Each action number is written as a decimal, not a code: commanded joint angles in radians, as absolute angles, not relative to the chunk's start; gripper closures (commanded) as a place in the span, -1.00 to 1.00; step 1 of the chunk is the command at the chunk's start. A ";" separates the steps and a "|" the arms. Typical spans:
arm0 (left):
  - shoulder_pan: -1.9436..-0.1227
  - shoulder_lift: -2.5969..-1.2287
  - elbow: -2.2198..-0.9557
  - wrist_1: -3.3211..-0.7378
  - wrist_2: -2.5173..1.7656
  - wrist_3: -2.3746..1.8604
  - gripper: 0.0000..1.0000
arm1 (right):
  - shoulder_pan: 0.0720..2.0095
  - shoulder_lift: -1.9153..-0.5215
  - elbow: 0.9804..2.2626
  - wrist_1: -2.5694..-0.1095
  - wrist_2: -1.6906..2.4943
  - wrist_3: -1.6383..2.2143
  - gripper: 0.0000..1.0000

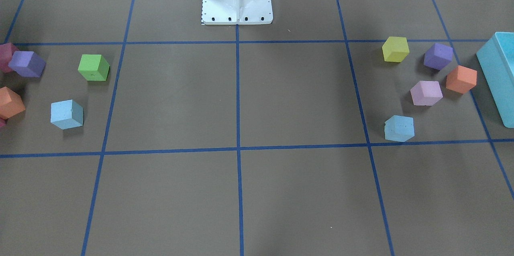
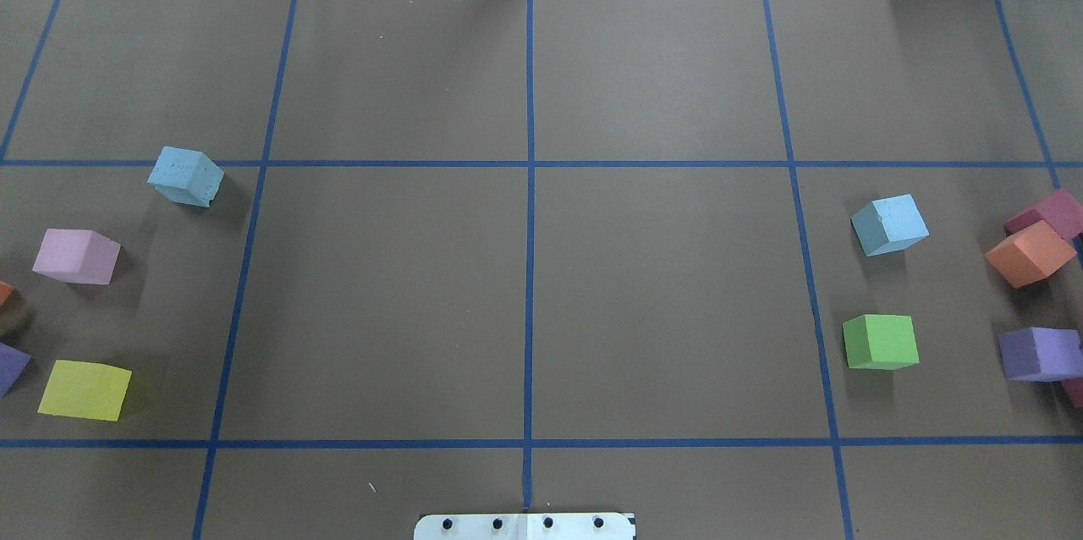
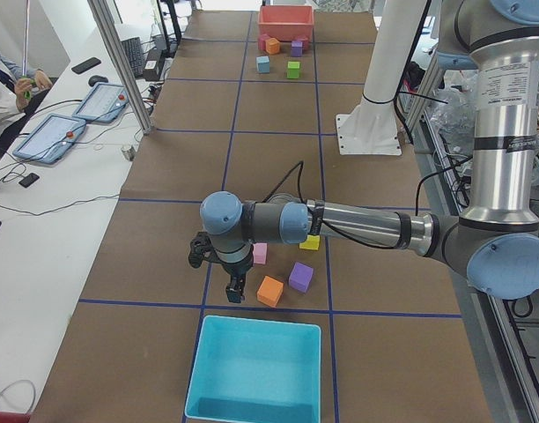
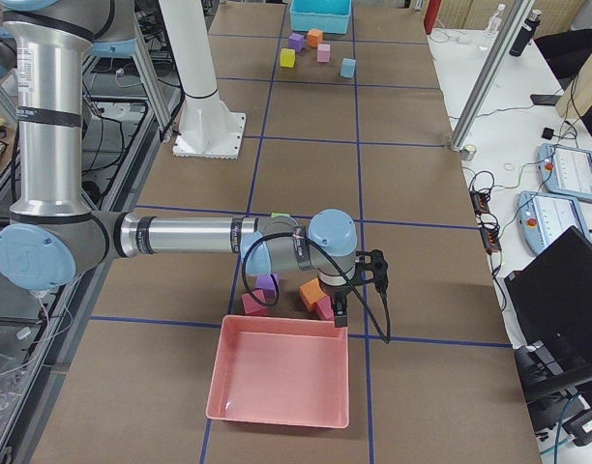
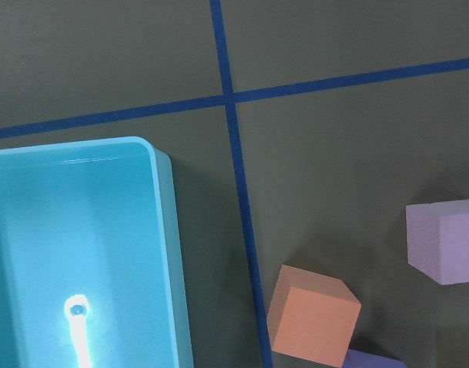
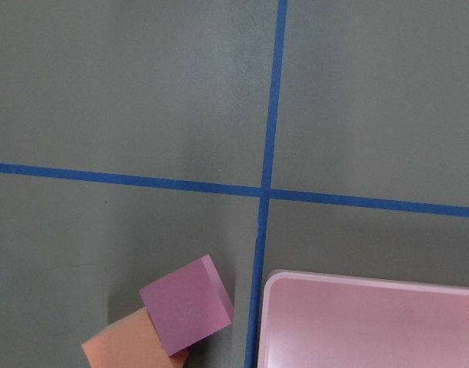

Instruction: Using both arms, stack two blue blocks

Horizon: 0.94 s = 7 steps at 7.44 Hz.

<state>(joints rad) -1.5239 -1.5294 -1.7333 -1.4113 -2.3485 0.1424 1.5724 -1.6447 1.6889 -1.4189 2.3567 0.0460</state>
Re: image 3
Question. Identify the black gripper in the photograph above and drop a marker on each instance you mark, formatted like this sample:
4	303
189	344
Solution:
234	270

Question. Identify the light blue block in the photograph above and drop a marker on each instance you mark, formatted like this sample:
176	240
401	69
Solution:
263	64

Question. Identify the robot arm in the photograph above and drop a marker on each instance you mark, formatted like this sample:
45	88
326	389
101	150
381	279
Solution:
494	242

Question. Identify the orange block left side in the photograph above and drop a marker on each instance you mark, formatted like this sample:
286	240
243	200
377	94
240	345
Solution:
270	291

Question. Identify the light pink block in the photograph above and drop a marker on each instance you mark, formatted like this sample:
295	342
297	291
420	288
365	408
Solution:
260	252

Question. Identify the purple block left side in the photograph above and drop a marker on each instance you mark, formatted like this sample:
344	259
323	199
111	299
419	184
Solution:
300	277

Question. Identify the cyan plastic bin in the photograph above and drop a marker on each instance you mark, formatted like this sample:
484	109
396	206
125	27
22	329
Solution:
249	370

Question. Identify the yellow block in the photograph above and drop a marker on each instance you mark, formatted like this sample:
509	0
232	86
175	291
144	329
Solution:
311	243

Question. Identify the small metal weight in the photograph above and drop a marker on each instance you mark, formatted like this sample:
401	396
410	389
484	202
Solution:
128	152

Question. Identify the right teach pendant tablet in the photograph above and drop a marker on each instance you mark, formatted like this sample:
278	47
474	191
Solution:
103	103

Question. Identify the teach pendant tablet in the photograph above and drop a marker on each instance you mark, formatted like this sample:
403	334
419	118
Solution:
103	103
51	139

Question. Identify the green block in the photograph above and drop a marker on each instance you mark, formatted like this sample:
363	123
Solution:
293	70

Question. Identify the left teach pendant tablet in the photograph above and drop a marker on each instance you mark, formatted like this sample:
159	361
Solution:
51	139

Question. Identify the orange block right side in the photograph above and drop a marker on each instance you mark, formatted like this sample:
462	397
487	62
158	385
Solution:
272	46

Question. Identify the magenta block near orange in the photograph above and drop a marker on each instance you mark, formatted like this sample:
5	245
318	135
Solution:
261	41

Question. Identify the purple block right side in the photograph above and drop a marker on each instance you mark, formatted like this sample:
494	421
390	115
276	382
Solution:
296	48

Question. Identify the black computer mouse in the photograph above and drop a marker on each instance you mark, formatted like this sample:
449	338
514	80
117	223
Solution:
95	79

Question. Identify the black keyboard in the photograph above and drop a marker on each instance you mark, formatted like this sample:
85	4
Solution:
133	49

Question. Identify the pink plastic bin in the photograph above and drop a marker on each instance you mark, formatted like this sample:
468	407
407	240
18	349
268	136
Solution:
286	22

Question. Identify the person at desk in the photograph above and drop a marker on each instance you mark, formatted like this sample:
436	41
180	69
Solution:
21	92

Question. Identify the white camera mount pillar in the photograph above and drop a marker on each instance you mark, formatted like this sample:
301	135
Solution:
371	127

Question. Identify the aluminium frame post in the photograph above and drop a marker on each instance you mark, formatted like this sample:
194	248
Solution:
105	23

